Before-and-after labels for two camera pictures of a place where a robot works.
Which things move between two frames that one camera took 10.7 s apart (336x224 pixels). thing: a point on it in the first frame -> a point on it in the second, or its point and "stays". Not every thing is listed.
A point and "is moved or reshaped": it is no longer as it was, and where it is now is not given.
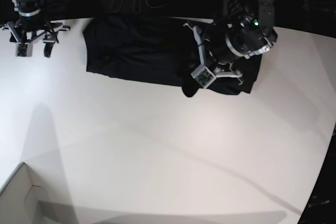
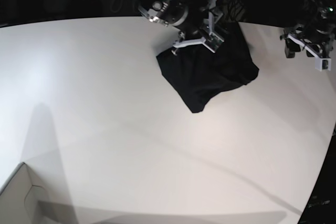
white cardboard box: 19,199 stays
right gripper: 215,55 -> 317,43
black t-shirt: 162,49 is moved or reshaped
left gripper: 23,30 -> 212,41
